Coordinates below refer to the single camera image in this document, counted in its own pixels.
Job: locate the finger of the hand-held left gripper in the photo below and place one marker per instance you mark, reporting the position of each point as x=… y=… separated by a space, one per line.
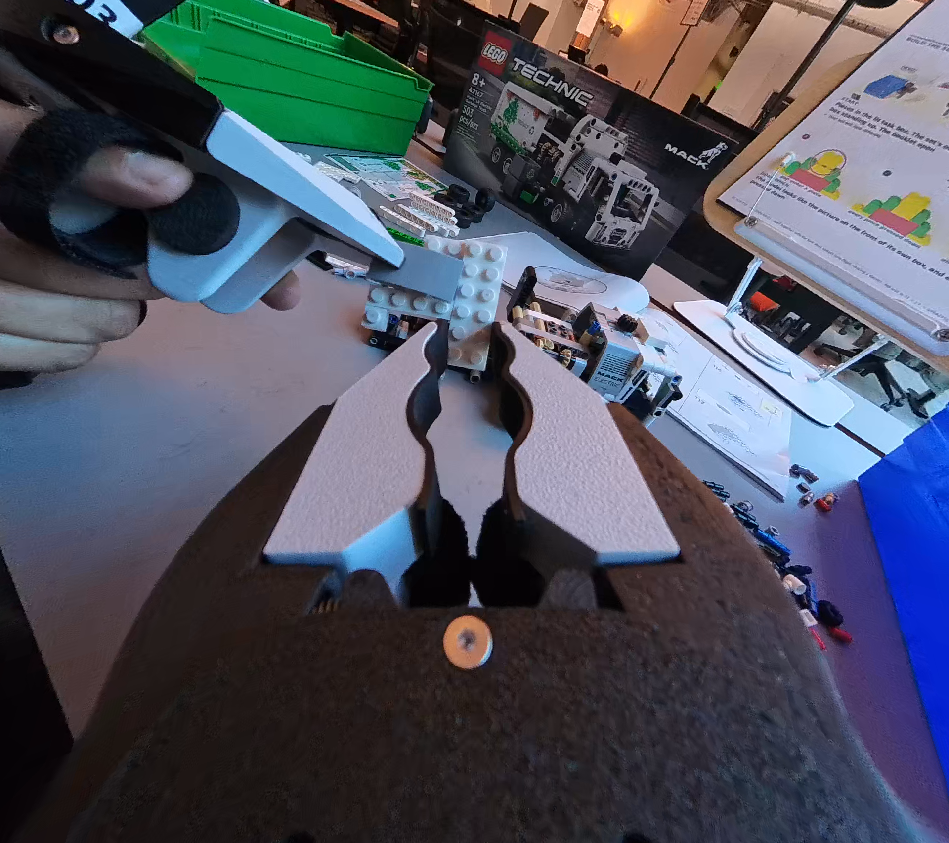
x=296 y=183

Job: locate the recycle sticker sheet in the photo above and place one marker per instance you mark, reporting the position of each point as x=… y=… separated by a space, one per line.
x=371 y=164

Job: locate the white metal stand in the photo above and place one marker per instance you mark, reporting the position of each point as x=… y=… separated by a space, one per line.
x=771 y=353

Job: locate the red object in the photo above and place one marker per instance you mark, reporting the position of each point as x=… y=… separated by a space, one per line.
x=763 y=301

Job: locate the blue plastic bin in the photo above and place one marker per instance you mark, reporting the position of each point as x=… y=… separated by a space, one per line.
x=912 y=561

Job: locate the white lego plate assembly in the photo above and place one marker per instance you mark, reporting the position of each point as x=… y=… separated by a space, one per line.
x=474 y=298

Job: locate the pile of white lego beams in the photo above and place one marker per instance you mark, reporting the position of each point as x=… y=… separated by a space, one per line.
x=419 y=212

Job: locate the black lego set box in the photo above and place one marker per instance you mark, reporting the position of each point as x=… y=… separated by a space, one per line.
x=593 y=138

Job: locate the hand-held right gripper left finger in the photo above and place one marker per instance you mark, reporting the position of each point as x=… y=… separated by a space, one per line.
x=356 y=472

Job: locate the wooden instruction board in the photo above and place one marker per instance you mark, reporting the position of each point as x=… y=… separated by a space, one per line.
x=852 y=138

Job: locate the green plastic bin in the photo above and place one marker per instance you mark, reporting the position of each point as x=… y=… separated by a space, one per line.
x=296 y=79

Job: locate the pile of small lego pins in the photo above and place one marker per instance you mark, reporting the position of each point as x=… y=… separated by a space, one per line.
x=778 y=561

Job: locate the instruction booklet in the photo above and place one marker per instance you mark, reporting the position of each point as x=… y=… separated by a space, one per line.
x=726 y=405

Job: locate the partly built lego truck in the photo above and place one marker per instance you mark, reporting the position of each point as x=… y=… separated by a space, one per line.
x=615 y=353

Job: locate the black rubber tire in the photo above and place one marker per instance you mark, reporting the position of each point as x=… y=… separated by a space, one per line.
x=447 y=198
x=486 y=199
x=467 y=215

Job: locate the green lego beam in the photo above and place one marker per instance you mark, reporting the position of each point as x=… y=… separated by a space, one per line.
x=404 y=235

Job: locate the grey lego tile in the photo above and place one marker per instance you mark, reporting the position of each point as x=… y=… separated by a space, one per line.
x=422 y=276

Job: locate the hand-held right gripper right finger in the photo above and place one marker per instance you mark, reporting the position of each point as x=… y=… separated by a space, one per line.
x=586 y=472

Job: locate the person's left hand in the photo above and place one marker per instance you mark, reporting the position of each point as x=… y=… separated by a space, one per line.
x=126 y=179

